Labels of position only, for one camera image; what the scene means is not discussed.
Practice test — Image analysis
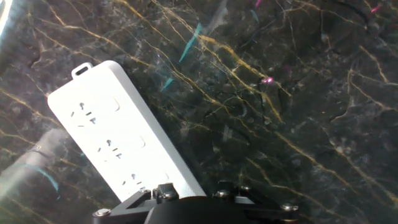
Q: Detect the white power strip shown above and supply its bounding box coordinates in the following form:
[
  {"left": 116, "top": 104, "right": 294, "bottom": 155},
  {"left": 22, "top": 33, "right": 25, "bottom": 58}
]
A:
[{"left": 47, "top": 60, "right": 206, "bottom": 203}]

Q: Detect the black marble pattern mat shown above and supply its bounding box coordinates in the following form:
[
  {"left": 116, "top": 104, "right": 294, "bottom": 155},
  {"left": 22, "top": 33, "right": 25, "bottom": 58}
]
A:
[{"left": 0, "top": 0, "right": 398, "bottom": 224}]

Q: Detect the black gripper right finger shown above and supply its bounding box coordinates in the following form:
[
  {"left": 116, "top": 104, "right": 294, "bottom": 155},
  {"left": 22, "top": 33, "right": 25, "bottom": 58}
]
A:
[{"left": 213, "top": 180, "right": 300, "bottom": 224}]

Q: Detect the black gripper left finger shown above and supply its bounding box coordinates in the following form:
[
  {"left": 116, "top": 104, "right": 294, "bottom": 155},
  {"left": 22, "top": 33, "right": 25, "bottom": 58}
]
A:
[{"left": 92, "top": 182, "right": 180, "bottom": 224}]

